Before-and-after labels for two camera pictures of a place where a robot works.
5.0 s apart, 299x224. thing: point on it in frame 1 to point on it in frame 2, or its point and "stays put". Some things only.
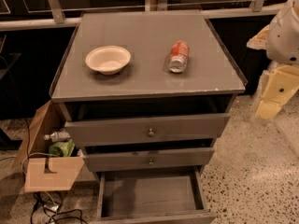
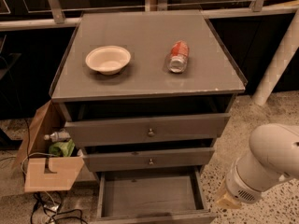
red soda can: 178,57 stays put
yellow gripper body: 284,37 to 240,186
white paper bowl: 108,60 stays put
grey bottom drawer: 153,196 stays put
